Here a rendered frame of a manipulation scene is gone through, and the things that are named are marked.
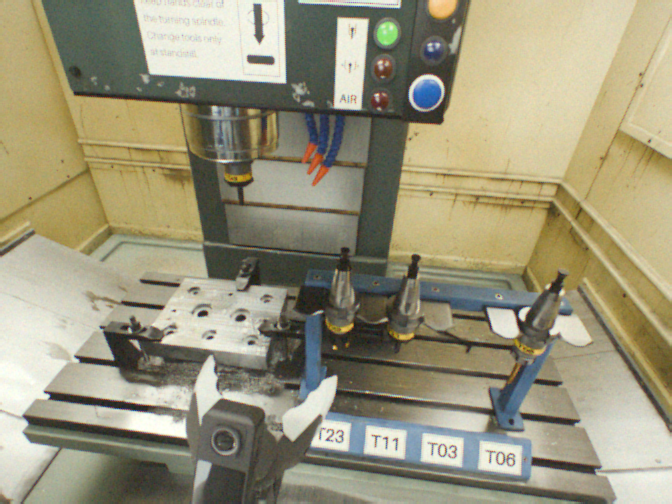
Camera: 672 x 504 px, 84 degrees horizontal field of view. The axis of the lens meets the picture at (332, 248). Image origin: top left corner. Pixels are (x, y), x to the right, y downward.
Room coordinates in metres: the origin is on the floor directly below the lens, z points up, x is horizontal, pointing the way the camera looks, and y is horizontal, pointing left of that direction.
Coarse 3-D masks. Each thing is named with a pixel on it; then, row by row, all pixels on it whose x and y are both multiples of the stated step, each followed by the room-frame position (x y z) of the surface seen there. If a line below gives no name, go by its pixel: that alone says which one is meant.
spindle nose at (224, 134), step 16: (192, 112) 0.59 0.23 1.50; (208, 112) 0.58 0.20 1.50; (224, 112) 0.58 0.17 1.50; (240, 112) 0.58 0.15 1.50; (256, 112) 0.60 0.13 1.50; (272, 112) 0.63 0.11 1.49; (192, 128) 0.59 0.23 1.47; (208, 128) 0.58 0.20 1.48; (224, 128) 0.58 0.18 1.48; (240, 128) 0.58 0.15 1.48; (256, 128) 0.60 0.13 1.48; (272, 128) 0.62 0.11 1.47; (192, 144) 0.60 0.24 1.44; (208, 144) 0.58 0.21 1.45; (224, 144) 0.58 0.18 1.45; (240, 144) 0.58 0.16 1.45; (256, 144) 0.59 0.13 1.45; (272, 144) 0.63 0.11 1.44; (224, 160) 0.58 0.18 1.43; (240, 160) 0.58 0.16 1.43
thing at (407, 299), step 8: (408, 280) 0.46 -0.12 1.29; (416, 280) 0.46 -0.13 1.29; (400, 288) 0.47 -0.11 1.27; (408, 288) 0.46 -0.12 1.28; (416, 288) 0.46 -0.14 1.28; (400, 296) 0.46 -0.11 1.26; (408, 296) 0.46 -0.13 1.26; (416, 296) 0.46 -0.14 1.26; (400, 304) 0.46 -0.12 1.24; (408, 304) 0.45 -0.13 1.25; (416, 304) 0.46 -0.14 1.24; (400, 312) 0.45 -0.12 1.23; (408, 312) 0.45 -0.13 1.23; (416, 312) 0.46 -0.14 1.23
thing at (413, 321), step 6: (390, 300) 0.48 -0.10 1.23; (420, 300) 0.49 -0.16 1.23; (390, 306) 0.47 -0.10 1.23; (420, 306) 0.47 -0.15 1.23; (390, 312) 0.46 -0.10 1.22; (396, 312) 0.45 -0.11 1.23; (420, 312) 0.46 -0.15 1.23; (390, 318) 0.46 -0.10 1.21; (396, 318) 0.45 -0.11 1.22; (402, 318) 0.45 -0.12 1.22; (408, 318) 0.45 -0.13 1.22; (414, 318) 0.44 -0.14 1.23; (420, 318) 0.45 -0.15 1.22; (396, 324) 0.45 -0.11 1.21; (402, 324) 0.45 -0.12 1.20; (408, 324) 0.44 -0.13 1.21; (414, 324) 0.45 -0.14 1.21
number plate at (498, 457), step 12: (480, 444) 0.39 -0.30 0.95; (492, 444) 0.39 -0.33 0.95; (504, 444) 0.39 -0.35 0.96; (480, 456) 0.38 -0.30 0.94; (492, 456) 0.38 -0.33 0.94; (504, 456) 0.38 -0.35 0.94; (516, 456) 0.38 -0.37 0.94; (480, 468) 0.36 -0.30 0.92; (492, 468) 0.36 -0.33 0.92; (504, 468) 0.36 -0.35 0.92; (516, 468) 0.36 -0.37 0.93
